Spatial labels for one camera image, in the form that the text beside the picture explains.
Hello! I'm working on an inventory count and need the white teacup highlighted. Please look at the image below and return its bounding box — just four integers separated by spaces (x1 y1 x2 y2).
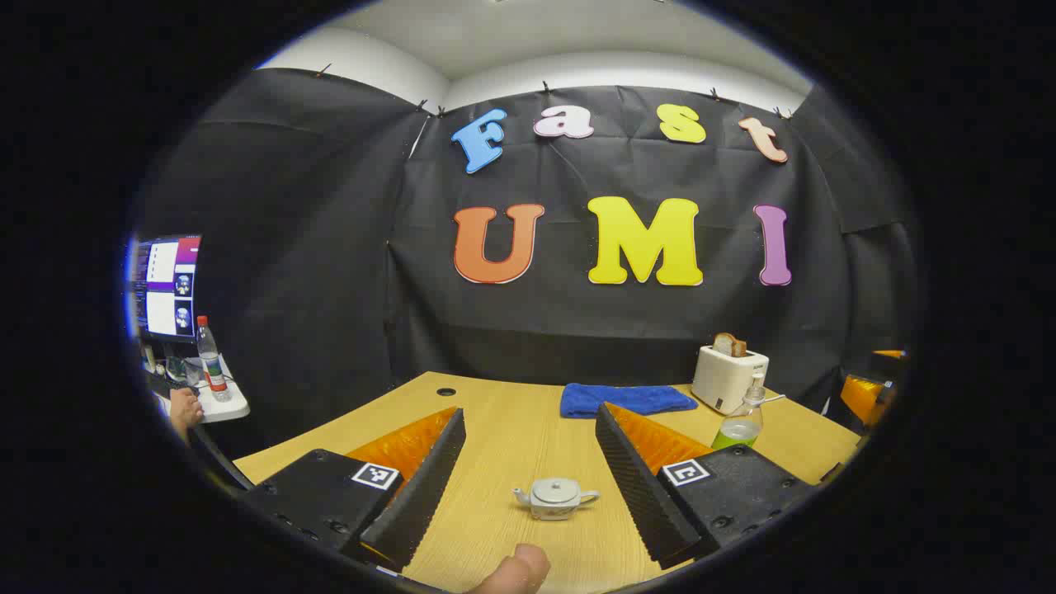
512 485 601 521

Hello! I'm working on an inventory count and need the white toaster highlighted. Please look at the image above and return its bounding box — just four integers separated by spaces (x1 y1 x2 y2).
691 345 770 415

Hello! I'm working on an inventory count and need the green label water bottle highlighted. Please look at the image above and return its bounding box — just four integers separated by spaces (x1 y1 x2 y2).
711 373 765 450

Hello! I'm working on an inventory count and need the blue towel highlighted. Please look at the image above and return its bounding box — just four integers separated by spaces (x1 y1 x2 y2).
560 383 699 419

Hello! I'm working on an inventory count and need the red cap water bottle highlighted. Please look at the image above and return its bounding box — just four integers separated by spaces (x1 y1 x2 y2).
196 315 233 403

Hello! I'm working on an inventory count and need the computer monitor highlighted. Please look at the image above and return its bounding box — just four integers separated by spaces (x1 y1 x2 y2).
128 235 202 343

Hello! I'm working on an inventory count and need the white teacup lid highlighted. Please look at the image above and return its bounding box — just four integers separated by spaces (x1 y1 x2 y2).
534 478 581 506

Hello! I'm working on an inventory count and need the white side table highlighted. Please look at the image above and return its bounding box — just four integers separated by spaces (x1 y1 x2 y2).
153 355 251 424

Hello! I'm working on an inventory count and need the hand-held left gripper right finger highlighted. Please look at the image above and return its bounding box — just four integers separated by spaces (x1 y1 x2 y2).
595 402 819 570

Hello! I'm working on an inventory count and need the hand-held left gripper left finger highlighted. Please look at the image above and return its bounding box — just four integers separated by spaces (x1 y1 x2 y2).
242 406 468 573

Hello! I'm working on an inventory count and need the black backdrop cloth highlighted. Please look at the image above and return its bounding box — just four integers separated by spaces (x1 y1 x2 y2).
136 68 921 455

